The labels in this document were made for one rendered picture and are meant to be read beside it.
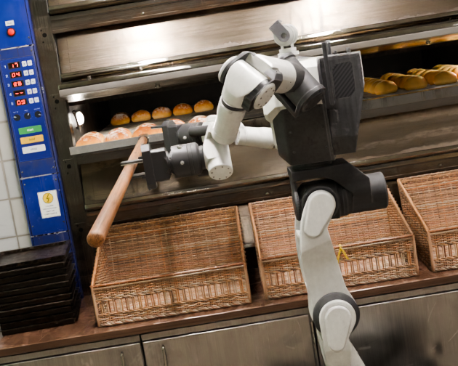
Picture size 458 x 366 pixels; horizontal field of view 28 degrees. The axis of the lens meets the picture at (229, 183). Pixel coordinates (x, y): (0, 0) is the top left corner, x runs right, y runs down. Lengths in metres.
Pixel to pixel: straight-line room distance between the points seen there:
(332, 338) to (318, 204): 0.41
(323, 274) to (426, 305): 0.60
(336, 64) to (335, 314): 0.74
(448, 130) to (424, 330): 0.88
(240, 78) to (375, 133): 1.52
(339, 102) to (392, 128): 1.08
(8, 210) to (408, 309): 1.60
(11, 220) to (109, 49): 0.79
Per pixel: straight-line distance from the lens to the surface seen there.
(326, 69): 2.61
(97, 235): 1.56
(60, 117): 3.65
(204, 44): 3.59
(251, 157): 3.64
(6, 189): 3.72
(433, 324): 3.31
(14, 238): 3.75
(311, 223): 2.72
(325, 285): 2.80
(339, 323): 2.79
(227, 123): 2.31
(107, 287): 3.23
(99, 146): 3.35
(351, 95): 2.65
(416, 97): 3.71
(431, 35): 3.57
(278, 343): 3.24
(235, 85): 2.25
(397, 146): 3.70
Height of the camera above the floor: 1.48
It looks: 8 degrees down
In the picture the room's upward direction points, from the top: 9 degrees counter-clockwise
